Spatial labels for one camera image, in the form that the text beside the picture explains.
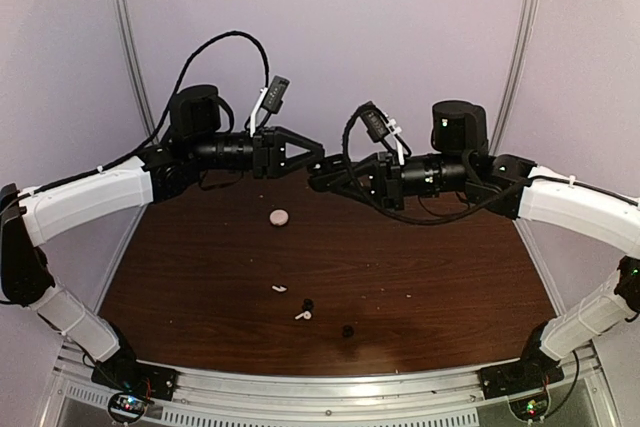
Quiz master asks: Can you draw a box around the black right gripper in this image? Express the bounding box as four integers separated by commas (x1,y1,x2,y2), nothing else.
329,149,471,212

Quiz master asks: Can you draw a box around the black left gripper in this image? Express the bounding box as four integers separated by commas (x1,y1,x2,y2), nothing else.
190,125,325,178

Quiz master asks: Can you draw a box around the white round charging case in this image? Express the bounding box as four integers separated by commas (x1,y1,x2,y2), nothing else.
269,209,290,227

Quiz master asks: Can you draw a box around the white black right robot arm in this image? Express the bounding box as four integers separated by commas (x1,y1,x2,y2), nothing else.
341,100,639,389

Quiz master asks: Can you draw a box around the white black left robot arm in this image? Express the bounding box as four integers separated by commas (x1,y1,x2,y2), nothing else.
1,84,324,391

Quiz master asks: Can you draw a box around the white earbud lower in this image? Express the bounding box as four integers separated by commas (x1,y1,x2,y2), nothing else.
294,311,312,320

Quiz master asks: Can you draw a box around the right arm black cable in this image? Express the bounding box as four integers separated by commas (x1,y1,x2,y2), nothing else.
341,101,521,226

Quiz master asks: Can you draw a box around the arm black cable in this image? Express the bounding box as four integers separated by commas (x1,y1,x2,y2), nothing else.
14,31,274,198
341,101,521,226

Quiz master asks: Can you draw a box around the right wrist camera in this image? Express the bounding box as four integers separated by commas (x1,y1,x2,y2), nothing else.
359,102,390,143

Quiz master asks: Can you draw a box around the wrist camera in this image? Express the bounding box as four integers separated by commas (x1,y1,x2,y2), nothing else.
359,102,390,143
262,75,290,115

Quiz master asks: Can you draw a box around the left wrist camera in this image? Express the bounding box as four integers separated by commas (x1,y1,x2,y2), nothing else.
262,75,290,115

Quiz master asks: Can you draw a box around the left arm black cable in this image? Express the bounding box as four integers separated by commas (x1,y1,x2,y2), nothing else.
14,31,274,198

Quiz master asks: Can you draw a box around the front aluminium rail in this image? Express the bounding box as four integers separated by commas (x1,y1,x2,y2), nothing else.
35,345,620,426

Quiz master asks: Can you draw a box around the left aluminium frame post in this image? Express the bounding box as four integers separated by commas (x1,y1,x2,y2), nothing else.
103,0,166,268

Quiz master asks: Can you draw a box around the aluminium frame post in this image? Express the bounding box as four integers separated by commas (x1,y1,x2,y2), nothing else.
499,0,546,121
103,0,166,268

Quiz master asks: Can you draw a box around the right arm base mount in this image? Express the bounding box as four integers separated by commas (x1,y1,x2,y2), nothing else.
479,360,565,423

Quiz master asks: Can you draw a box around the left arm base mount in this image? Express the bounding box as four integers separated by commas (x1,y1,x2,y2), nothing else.
91,362,178,424

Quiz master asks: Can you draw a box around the right aluminium frame post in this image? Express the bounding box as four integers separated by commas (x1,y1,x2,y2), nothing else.
499,0,546,121

